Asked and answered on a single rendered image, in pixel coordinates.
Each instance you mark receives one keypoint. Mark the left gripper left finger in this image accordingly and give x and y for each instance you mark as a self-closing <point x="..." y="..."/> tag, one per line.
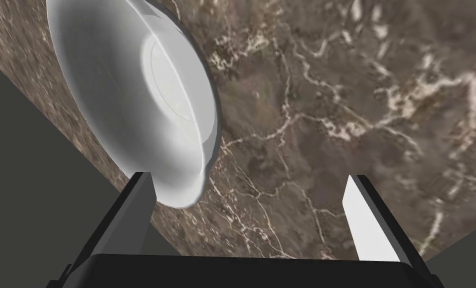
<point x="128" y="220"/>

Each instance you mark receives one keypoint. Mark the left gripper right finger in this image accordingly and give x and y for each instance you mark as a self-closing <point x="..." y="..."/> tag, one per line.
<point x="372" y="228"/>

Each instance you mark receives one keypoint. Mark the white bowl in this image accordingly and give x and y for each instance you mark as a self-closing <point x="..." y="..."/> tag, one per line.
<point x="134" y="96"/>

